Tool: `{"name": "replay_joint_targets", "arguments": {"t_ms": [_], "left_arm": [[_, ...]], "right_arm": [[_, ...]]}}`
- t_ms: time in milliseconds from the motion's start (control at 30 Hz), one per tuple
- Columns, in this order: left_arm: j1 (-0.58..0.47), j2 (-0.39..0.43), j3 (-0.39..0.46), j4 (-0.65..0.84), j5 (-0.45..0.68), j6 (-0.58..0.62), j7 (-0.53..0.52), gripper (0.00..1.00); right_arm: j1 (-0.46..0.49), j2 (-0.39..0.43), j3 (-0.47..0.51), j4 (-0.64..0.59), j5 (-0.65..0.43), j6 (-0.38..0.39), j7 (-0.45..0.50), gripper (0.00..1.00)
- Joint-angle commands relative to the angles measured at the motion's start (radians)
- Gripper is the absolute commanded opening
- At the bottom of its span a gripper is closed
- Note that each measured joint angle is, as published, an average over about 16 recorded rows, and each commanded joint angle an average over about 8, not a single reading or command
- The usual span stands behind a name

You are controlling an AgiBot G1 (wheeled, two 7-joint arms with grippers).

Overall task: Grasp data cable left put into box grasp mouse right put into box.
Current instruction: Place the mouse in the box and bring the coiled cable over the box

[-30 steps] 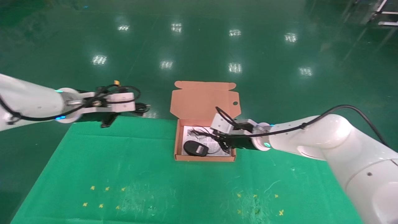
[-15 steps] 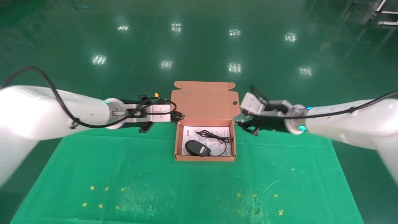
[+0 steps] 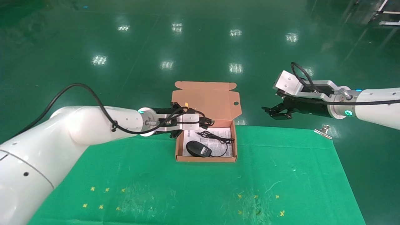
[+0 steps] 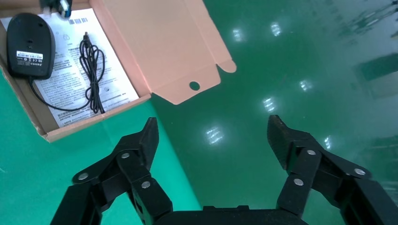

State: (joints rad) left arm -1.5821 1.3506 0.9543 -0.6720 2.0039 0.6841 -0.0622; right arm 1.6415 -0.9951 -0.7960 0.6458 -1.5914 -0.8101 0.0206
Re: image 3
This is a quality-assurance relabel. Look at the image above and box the black wired computer mouse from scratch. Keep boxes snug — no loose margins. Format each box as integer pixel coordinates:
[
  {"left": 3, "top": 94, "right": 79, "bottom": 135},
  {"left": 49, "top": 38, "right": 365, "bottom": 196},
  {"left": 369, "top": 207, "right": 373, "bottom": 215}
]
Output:
[{"left": 186, "top": 130, "right": 235, "bottom": 158}]

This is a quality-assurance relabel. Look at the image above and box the black data cable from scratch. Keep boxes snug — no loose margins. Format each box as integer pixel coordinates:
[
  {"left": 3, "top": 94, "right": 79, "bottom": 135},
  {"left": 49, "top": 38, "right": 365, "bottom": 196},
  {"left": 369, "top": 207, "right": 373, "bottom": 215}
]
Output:
[{"left": 197, "top": 120, "right": 215, "bottom": 130}]

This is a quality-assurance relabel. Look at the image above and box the white metal frame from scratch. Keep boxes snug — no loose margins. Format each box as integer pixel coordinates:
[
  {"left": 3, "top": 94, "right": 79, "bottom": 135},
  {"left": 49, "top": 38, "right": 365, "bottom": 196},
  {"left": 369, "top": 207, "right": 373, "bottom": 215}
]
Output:
[{"left": 369, "top": 0, "right": 400, "bottom": 27}]

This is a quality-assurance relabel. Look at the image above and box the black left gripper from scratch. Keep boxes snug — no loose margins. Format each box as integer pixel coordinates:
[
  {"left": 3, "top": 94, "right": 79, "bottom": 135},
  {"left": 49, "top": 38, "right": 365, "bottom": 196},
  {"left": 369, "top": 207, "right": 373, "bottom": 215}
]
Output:
[{"left": 152, "top": 102, "right": 215, "bottom": 140}]

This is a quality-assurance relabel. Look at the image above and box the white printed instruction sheet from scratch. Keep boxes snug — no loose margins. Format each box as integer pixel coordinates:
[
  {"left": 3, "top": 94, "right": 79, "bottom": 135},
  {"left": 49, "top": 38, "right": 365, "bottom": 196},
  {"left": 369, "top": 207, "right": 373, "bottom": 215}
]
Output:
[{"left": 182, "top": 127, "right": 234, "bottom": 158}]

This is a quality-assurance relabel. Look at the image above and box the orange cardboard box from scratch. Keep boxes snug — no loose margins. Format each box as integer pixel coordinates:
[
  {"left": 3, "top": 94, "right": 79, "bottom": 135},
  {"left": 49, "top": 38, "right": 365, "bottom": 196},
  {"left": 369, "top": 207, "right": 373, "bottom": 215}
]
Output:
[{"left": 172, "top": 81, "right": 243, "bottom": 163}]

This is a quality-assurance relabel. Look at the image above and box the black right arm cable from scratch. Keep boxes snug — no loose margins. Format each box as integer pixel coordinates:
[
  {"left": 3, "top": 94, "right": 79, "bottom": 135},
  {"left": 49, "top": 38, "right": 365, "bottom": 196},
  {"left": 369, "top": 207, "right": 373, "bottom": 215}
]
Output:
[{"left": 277, "top": 62, "right": 400, "bottom": 105}]

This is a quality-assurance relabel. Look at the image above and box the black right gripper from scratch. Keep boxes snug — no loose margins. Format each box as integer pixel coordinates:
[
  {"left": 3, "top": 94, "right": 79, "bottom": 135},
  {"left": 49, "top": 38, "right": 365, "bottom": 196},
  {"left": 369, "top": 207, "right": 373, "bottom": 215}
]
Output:
[{"left": 262, "top": 94, "right": 332, "bottom": 121}]

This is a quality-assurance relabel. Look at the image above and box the silver binder clip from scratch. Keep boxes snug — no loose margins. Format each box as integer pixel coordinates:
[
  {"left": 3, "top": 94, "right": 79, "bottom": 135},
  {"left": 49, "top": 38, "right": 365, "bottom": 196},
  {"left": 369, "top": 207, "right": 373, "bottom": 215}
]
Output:
[{"left": 313, "top": 125, "right": 332, "bottom": 140}]

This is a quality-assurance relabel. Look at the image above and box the green cloth mat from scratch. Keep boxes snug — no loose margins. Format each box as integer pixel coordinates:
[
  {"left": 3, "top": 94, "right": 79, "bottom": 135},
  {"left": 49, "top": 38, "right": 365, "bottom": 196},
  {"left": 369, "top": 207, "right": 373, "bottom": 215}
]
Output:
[{"left": 27, "top": 125, "right": 367, "bottom": 225}]

